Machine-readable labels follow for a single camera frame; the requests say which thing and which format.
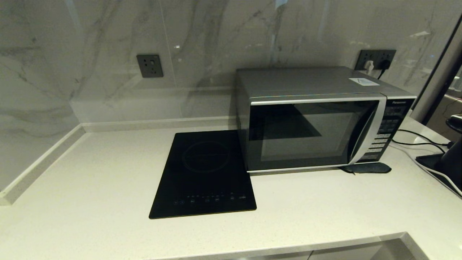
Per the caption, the grey single wall socket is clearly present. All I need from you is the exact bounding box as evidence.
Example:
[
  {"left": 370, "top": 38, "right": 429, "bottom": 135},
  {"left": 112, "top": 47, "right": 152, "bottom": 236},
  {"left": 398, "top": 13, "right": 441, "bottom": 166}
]
[{"left": 136, "top": 55, "right": 164, "bottom": 78}]

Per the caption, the grey double wall socket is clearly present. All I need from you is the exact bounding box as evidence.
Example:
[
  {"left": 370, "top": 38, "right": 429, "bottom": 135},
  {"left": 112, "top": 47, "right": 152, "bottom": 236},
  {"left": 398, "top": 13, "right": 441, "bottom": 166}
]
[{"left": 355, "top": 49, "right": 397, "bottom": 71}]

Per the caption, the black power cable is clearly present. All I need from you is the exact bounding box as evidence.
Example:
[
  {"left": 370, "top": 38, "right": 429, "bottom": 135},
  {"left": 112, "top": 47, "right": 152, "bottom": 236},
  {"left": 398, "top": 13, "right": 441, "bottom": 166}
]
[{"left": 392, "top": 129, "right": 454, "bottom": 148}]

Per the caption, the dark round background object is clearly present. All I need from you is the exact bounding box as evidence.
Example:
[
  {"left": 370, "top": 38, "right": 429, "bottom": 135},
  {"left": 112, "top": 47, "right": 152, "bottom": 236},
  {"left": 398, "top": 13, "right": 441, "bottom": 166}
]
[{"left": 446, "top": 114, "right": 462, "bottom": 132}]

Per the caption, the black plug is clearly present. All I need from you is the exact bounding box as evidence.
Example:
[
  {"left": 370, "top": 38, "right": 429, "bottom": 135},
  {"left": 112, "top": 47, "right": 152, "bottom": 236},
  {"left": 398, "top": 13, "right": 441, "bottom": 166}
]
[{"left": 377, "top": 59, "right": 391, "bottom": 79}]

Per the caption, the black glass microwave door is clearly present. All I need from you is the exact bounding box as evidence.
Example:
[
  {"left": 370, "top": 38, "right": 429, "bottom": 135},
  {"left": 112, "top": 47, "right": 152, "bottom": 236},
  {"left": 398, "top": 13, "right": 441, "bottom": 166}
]
[{"left": 247, "top": 94, "right": 388, "bottom": 174}]

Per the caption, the black induction cooktop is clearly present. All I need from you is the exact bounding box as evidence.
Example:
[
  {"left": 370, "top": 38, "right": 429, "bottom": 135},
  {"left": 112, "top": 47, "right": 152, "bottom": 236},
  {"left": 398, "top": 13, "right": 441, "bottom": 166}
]
[{"left": 149, "top": 130, "right": 257, "bottom": 219}]

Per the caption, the black stand with base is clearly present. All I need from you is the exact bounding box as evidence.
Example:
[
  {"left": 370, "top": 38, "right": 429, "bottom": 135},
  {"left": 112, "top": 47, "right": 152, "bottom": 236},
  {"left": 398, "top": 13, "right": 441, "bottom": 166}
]
[{"left": 415, "top": 139, "right": 462, "bottom": 190}]

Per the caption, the white paper sheet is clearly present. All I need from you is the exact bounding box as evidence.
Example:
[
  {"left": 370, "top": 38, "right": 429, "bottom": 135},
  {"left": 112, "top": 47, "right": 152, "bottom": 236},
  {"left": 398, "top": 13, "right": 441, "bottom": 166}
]
[{"left": 348, "top": 77, "right": 380, "bottom": 86}]

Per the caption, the black mat under microwave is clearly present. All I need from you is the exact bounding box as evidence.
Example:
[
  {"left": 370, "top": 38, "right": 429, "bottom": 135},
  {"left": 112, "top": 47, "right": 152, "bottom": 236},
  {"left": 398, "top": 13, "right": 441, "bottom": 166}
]
[{"left": 341, "top": 162, "right": 392, "bottom": 175}]

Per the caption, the dark door frame post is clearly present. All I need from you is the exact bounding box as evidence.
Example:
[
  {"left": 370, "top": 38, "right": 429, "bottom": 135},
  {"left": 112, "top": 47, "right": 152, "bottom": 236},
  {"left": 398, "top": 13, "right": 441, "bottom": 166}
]
[{"left": 411, "top": 14, "right": 462, "bottom": 125}]

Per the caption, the silver microwave oven body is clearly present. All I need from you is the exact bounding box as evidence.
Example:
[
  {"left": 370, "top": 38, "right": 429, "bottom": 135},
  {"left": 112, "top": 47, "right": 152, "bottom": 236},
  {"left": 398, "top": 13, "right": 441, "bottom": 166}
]
[{"left": 236, "top": 66, "right": 417, "bottom": 176}]

